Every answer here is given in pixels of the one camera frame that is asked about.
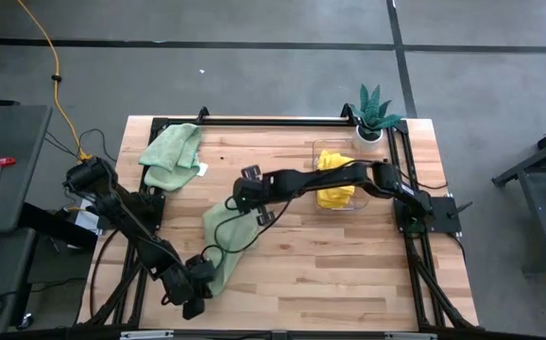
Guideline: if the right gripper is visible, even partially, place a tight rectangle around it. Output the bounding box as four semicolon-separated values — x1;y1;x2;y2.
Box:
232;163;279;228

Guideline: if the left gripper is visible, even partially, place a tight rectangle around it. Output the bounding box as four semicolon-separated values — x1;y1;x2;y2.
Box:
181;253;218;321

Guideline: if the green microfiber towel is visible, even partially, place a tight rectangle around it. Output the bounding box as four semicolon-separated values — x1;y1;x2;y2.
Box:
138;122;203;193
201;197;263;298

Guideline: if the clear plastic bin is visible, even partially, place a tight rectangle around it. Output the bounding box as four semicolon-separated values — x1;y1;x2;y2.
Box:
311;137;371;212

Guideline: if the white box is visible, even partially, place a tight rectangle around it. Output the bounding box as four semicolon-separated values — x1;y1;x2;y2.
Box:
73;207;105;233

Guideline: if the green plant in white pot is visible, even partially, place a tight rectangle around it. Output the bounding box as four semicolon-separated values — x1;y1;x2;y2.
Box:
348;83;404;153

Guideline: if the dark grey side table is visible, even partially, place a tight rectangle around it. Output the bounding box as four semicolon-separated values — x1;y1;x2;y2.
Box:
0;104;53;237

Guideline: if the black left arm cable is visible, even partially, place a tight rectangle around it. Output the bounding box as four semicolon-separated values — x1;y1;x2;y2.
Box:
200;244;228;270

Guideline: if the silver metal bracket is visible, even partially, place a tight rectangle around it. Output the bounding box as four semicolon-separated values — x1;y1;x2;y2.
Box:
384;332;437;340
120;330;175;340

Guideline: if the black aluminium table frame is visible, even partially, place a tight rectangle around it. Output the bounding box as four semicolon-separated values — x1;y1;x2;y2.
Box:
77;106;480;340

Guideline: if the thin black floor cable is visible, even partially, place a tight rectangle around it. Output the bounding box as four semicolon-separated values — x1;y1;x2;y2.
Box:
43;127;118;164

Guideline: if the red-handled T tool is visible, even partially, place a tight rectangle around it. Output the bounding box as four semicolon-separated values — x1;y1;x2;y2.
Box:
0;157;18;196

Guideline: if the yellow cable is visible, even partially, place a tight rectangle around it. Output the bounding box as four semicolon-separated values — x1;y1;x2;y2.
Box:
16;0;94;164

